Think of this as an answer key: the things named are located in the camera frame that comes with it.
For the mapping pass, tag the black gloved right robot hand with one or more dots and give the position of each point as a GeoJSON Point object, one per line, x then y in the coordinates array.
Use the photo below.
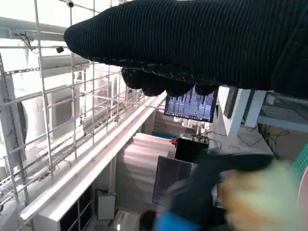
{"type": "Point", "coordinates": [192, 43]}

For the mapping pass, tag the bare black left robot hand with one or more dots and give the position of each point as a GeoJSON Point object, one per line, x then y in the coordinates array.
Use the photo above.
{"type": "Point", "coordinates": [192, 197]}

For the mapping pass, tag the round yellow bread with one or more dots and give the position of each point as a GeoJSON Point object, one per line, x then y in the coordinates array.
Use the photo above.
{"type": "Point", "coordinates": [260, 199]}

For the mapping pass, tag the pink bowl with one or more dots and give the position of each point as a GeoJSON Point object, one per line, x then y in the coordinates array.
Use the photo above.
{"type": "Point", "coordinates": [304, 204]}

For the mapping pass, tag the dark computer monitor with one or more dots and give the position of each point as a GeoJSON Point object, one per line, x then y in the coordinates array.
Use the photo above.
{"type": "Point", "coordinates": [168, 180]}

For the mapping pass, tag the black equipment box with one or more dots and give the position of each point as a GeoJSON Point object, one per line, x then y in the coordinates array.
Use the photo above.
{"type": "Point", "coordinates": [190, 149]}

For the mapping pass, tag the small red item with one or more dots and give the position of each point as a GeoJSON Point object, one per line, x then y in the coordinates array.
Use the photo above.
{"type": "Point", "coordinates": [172, 142]}

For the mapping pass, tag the lit computer monitor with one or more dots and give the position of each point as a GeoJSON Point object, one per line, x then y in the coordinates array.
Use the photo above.
{"type": "Point", "coordinates": [183, 108]}

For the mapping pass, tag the teal board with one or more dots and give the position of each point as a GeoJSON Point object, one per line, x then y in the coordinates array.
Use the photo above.
{"type": "Point", "coordinates": [163, 134]}

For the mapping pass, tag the white perforated metal cabinet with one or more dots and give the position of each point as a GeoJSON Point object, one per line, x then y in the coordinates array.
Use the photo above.
{"type": "Point", "coordinates": [240, 144]}

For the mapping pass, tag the small white panel box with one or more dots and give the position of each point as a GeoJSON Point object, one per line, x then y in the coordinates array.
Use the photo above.
{"type": "Point", "coordinates": [106, 207]}

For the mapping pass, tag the long white beam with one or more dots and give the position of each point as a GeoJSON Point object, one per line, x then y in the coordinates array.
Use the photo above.
{"type": "Point", "coordinates": [96, 156]}

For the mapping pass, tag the white perforated cabinet on castors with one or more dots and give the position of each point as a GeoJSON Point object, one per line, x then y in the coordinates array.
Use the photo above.
{"type": "Point", "coordinates": [284, 113]}

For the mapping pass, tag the green cutting mat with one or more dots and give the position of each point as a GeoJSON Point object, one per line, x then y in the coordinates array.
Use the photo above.
{"type": "Point", "coordinates": [302, 158]}

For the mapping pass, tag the white shelf cabinet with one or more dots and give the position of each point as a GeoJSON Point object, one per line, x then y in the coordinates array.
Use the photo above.
{"type": "Point", "coordinates": [53, 216]}

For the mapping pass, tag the white desk frame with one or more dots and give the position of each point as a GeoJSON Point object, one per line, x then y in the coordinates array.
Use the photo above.
{"type": "Point", "coordinates": [234, 125]}

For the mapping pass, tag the white dome camera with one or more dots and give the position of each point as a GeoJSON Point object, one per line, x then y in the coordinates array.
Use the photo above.
{"type": "Point", "coordinates": [70, 4]}

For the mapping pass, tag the black security camera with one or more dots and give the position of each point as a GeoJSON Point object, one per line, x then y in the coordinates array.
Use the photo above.
{"type": "Point", "coordinates": [59, 49]}

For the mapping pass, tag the grey ceiling duct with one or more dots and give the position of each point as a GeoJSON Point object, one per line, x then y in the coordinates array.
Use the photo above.
{"type": "Point", "coordinates": [24, 24]}

